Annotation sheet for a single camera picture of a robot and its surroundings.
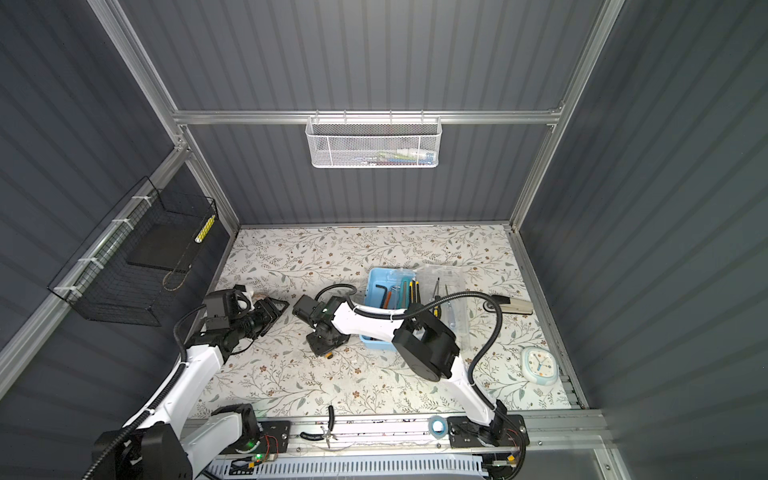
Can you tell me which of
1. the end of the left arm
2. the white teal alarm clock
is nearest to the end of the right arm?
the end of the left arm

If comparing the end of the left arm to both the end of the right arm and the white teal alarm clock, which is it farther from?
the white teal alarm clock

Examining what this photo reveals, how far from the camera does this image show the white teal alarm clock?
822 mm
